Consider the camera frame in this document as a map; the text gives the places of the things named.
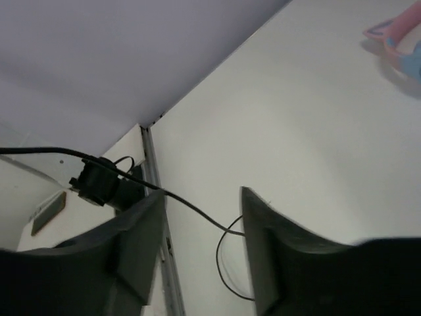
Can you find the pink blue cat headphones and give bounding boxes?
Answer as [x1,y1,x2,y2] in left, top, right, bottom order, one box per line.
[363,1,420,82]

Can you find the black headphone cable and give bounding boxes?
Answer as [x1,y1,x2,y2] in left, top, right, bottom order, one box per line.
[0,146,256,300]

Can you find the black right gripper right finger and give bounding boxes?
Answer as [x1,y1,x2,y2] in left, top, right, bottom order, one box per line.
[241,187,420,315]

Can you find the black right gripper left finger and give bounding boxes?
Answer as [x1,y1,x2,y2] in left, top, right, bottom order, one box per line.
[1,190,164,315]

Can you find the aluminium table rail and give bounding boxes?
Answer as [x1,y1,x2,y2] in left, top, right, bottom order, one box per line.
[140,126,186,316]

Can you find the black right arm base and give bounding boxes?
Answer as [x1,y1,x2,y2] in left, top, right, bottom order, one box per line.
[69,157,145,215]

